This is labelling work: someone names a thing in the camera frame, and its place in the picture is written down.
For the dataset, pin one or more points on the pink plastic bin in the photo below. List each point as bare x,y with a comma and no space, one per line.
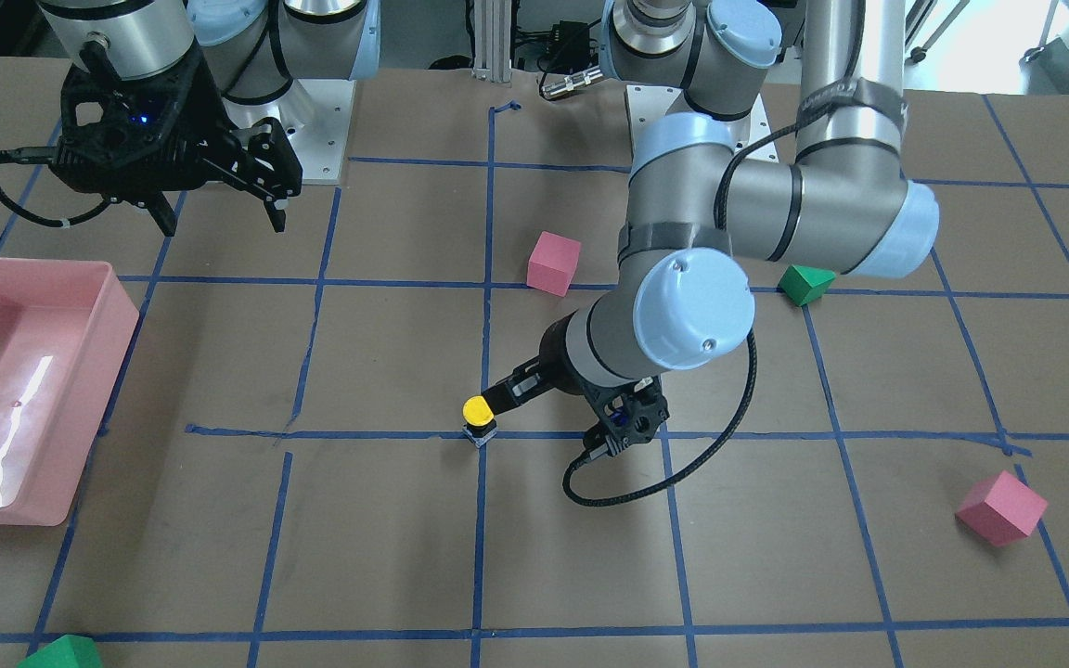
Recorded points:
64,329

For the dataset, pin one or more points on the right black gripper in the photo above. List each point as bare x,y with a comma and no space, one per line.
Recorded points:
207,105

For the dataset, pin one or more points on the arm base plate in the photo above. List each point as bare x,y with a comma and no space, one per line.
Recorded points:
321,130
766,121

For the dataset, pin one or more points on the pink cube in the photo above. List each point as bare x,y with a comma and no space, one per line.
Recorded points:
553,263
1002,509

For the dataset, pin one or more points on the aluminium frame post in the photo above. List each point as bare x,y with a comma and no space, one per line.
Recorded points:
492,27

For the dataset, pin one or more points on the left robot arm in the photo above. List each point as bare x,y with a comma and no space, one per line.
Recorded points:
701,198

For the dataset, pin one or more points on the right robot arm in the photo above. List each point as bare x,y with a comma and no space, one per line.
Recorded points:
307,40

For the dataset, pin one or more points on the yellow push button switch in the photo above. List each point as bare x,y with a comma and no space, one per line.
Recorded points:
480,424

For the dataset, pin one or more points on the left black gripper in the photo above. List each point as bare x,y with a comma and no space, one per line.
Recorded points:
554,357

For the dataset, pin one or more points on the pink cube far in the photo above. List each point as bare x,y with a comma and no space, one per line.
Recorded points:
1002,509

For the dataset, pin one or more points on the green cube near bin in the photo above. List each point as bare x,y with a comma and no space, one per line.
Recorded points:
68,651

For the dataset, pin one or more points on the pink cube centre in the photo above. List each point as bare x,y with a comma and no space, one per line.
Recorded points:
553,263

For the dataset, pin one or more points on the green cube far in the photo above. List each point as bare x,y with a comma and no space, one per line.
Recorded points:
804,284

